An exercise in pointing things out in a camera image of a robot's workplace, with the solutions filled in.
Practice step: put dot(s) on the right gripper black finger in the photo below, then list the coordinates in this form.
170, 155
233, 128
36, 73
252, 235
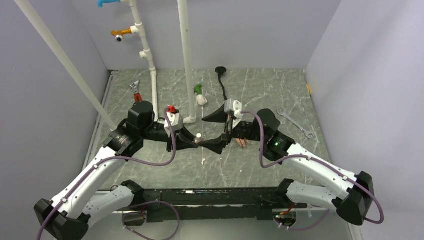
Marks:
215, 145
218, 116

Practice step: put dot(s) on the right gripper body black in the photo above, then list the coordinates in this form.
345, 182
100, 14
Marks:
244, 130

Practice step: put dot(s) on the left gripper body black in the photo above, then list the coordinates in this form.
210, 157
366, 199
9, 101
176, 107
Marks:
154, 132

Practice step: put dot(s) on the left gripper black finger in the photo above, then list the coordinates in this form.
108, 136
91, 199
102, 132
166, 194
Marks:
185, 135
183, 143

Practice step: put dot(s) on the glitter nail polish bottle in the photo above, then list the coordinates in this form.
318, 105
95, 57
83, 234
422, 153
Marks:
198, 138

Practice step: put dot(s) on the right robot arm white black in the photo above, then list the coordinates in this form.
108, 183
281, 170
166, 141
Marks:
348, 194

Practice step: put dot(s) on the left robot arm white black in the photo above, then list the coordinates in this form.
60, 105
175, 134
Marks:
70, 214

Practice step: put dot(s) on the mannequin practice hand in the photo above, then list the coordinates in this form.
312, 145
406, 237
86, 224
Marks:
243, 143

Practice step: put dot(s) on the green valve white fitting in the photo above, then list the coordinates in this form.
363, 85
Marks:
200, 98

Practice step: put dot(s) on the silver open-end wrench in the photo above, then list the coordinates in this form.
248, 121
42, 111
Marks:
283, 113

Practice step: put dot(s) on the black flexible hand stand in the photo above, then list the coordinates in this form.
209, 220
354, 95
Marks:
221, 70

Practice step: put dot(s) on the orange tap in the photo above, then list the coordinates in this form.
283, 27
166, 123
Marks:
119, 34

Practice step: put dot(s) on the white diagonal pole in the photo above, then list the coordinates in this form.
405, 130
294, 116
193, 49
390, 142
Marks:
34, 18

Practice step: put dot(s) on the blue tap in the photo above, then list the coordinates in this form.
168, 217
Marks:
101, 3

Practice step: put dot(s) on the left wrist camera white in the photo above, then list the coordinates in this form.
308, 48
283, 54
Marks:
175, 118

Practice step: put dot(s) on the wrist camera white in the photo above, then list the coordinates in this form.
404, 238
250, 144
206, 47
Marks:
234, 110
175, 118

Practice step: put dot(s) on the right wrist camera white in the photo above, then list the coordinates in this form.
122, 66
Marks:
234, 110

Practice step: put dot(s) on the red handled adjustable wrench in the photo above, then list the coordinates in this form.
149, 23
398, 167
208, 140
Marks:
136, 93

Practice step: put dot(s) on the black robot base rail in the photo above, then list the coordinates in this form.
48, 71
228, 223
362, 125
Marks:
260, 203

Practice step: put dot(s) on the white PVC pipe frame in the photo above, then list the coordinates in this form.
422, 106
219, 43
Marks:
164, 30

